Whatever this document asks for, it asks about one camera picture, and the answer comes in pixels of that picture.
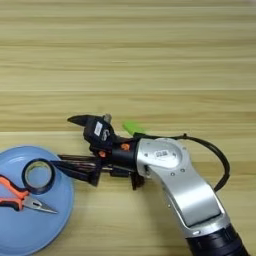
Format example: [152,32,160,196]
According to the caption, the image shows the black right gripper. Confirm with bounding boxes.
[50,113,139,188]

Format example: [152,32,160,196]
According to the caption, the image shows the green rectangular block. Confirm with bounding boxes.
[121,121,148,137]

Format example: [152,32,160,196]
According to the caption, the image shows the orange black needle-nose pliers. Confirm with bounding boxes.
[0,174,59,215]

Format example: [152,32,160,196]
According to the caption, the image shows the black box with white label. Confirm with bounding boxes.
[83,117,117,152]

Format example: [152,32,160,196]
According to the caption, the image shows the black tape roll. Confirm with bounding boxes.
[21,158,57,196]

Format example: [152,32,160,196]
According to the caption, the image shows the blue round plate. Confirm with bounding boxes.
[0,145,75,256]

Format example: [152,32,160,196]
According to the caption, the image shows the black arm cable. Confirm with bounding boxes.
[133,132,231,193]

